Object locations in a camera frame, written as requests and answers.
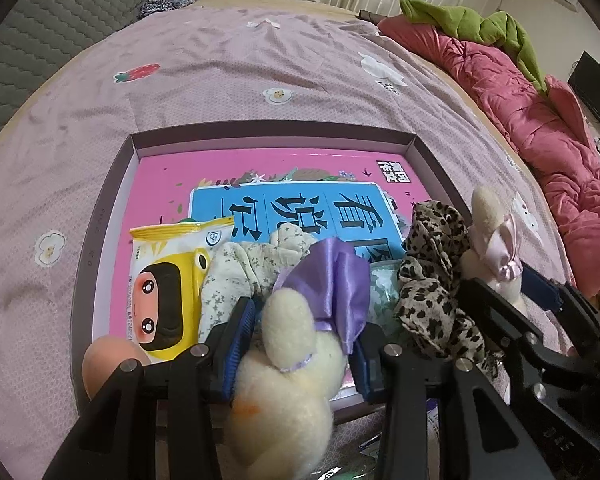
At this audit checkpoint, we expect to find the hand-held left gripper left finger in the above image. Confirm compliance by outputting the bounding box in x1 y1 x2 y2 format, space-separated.
42 296 258 480

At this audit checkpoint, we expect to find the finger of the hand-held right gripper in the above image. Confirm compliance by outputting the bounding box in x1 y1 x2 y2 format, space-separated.
457 277 548 361
521 264 600 346

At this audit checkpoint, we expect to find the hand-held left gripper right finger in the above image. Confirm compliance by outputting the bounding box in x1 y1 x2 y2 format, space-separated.
352 322 556 480

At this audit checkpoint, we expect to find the plush rabbit with purple bow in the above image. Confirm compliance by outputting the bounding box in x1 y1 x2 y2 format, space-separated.
225 236 371 480

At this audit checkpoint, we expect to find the leopard print scrunchie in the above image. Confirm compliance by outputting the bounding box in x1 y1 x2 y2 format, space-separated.
394 200 501 376

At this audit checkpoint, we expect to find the white floral scrunchie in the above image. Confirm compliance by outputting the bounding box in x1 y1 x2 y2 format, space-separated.
198 223 316 341

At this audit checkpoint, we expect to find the green white tissue pack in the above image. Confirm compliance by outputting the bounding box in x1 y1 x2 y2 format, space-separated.
367 252 406 336

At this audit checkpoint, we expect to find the yellow wet wipes packet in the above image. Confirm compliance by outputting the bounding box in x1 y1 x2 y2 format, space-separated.
126 219 233 361

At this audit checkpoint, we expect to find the plush rabbit with pink bow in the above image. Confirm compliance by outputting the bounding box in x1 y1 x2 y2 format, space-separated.
459 187 528 316

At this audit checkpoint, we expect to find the dark purple shallow box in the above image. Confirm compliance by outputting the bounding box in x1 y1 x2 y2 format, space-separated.
70 121 481 421

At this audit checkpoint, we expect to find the blue white packet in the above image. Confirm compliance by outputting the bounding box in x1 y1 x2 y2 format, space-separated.
425 399 442 443

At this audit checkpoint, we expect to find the pink quilt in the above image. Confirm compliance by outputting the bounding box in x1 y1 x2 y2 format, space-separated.
377 14 600 311

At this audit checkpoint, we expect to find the pink book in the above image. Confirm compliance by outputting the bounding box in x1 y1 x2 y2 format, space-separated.
92 147 431 361

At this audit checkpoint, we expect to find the black television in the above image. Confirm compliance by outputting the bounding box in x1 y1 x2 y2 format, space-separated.
567 51 600 126

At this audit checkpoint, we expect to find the green blanket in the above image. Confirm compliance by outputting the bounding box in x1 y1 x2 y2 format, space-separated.
399 0 548 96

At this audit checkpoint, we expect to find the dark patterned cloth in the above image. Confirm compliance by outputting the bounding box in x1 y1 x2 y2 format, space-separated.
137 0 201 20

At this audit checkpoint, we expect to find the grey quilted headboard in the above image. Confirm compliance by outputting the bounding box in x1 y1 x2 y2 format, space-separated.
0 0 176 158

